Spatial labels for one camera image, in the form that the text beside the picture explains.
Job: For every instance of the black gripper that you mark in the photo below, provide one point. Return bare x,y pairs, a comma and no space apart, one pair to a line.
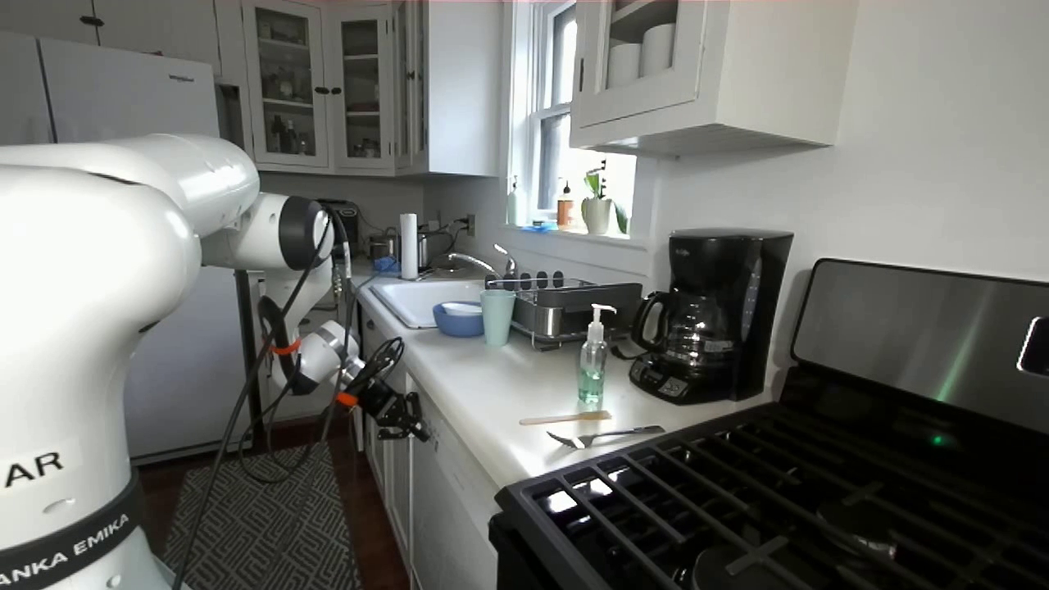
380,402

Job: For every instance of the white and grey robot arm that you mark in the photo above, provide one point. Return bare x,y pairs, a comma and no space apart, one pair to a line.
100,245

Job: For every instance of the white dishwasher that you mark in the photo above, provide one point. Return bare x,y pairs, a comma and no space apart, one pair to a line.
453,504

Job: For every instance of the white base cabinet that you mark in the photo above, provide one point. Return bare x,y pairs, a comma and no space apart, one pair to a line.
387,455

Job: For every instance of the blue bowl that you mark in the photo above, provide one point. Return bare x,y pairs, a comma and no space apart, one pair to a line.
456,319

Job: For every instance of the white kitchen sink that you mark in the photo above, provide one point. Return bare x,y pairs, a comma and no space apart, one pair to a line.
412,301

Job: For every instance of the teal plastic cup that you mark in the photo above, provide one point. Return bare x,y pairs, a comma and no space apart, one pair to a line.
496,305

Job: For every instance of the chrome sink faucet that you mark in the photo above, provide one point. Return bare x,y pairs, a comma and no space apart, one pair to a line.
512,266

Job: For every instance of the grey dish drying rack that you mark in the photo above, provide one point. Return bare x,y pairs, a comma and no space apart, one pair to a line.
554,308

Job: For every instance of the wooden spatula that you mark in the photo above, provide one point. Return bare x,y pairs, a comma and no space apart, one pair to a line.
566,416

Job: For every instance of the grey patterned floor mat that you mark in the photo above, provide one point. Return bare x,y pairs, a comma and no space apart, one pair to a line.
263,522

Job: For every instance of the clear hand soap dispenser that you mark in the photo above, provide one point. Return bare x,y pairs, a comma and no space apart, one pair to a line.
592,362

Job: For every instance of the white paper towel roll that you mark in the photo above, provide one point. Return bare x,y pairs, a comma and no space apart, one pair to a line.
407,248

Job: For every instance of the metal tongs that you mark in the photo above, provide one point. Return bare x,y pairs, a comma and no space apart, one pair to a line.
602,437

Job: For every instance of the blue sponge on sill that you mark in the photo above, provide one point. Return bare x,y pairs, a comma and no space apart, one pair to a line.
538,227

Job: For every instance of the white refrigerator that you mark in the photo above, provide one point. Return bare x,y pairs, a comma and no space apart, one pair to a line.
189,369

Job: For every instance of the orange soap bottle on sill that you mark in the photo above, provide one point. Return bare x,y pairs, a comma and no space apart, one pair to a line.
566,209

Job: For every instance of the white potted plant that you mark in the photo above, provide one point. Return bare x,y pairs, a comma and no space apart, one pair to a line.
598,209

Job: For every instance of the black coffee maker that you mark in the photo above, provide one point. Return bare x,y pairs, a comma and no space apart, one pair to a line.
705,335

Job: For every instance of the white mugs in cabinet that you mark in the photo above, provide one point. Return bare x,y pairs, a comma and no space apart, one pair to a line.
646,57

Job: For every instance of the black gas stove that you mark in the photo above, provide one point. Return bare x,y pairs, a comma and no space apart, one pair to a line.
910,450

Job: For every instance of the window with white frame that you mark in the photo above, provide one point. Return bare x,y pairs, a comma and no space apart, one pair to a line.
542,154

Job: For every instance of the left white wall cabinet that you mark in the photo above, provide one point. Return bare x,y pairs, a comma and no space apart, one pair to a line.
370,86

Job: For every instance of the white wall cabinet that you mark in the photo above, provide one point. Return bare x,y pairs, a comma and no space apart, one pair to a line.
742,72
370,86

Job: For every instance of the right white wall cabinet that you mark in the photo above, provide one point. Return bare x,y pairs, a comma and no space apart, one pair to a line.
742,72

